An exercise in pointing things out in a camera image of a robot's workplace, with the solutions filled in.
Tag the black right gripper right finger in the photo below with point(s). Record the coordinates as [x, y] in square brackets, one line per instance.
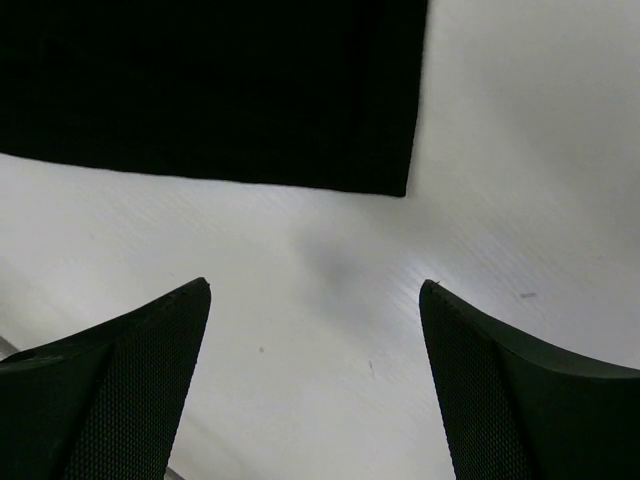
[516, 407]

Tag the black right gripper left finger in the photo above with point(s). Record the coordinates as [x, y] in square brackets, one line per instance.
[106, 402]

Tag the black skirt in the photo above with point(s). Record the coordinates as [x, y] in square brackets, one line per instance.
[320, 94]

